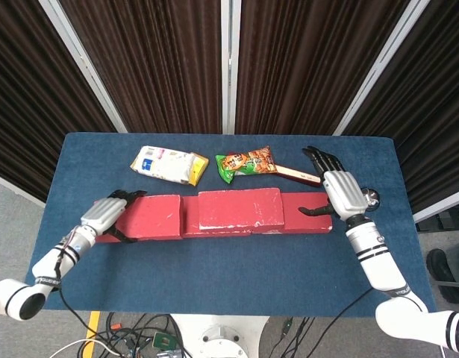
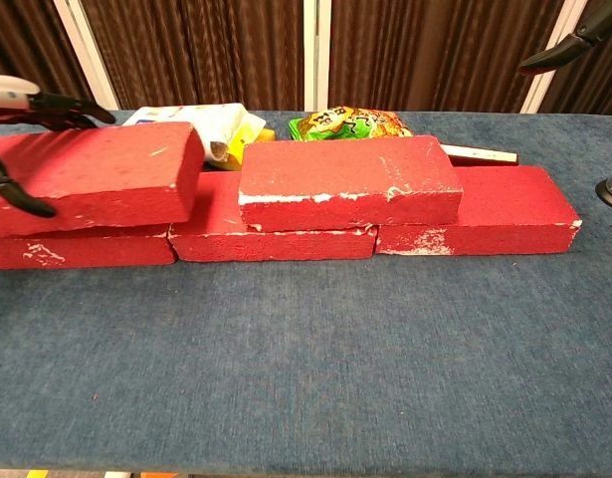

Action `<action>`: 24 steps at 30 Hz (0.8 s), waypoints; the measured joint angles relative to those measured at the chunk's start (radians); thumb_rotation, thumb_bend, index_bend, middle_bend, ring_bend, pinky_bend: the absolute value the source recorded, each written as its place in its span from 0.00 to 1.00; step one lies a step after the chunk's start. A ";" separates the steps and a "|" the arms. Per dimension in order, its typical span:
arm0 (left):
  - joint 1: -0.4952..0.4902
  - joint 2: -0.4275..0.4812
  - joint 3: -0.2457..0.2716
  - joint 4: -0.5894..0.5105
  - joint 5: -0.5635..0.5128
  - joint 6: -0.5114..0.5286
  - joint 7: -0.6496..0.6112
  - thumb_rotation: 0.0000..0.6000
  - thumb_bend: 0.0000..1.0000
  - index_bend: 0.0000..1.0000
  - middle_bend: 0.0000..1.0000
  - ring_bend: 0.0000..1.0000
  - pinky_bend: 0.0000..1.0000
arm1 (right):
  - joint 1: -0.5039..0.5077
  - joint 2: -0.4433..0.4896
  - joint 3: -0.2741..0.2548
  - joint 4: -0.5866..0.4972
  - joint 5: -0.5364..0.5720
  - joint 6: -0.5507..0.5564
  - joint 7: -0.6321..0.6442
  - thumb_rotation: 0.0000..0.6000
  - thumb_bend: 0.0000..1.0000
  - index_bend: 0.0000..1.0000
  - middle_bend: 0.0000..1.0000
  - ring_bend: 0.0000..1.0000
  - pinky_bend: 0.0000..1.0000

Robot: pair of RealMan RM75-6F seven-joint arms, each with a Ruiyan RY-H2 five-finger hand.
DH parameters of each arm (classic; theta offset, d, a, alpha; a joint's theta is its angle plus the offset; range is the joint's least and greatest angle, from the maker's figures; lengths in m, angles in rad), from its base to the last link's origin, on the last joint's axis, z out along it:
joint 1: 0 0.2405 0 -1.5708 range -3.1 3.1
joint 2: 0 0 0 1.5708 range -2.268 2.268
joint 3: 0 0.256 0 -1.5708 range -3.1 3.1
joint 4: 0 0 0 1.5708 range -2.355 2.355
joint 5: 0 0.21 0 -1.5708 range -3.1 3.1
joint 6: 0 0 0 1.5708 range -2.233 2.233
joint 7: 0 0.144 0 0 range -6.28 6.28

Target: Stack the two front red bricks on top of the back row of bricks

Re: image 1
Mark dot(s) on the yellow floor tape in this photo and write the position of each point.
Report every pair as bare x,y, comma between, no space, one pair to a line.
92,328

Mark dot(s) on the red white flat box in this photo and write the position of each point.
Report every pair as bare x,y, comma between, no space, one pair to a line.
296,174

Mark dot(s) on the blue table cloth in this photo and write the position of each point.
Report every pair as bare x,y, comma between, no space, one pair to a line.
233,272

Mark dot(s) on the dark brown pleated curtain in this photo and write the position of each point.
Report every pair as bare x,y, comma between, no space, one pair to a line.
35,93
154,63
311,63
430,104

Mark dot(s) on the white snack package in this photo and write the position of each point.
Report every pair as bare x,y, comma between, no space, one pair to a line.
162,166

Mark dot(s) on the white frame bottom rail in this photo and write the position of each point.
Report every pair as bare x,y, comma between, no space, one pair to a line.
16,188
442,205

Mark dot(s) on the white metal frame post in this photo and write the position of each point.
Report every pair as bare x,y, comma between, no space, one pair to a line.
83,67
230,63
382,67

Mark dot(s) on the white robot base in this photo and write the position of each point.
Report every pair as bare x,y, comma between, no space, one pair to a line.
218,335

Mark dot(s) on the small black round knob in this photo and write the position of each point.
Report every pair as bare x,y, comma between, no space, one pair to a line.
374,197

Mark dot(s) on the black shoe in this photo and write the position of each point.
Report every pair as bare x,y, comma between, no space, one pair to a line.
443,272

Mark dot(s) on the green circuit board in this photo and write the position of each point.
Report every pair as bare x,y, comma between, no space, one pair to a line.
163,341

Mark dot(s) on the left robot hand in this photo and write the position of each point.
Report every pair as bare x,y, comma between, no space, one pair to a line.
102,214

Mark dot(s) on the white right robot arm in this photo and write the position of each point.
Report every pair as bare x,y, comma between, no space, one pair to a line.
382,268

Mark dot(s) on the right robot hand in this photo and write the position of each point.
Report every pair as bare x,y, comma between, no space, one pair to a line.
345,194

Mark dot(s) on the green orange snack bag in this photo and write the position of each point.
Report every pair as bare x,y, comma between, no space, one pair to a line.
248,163

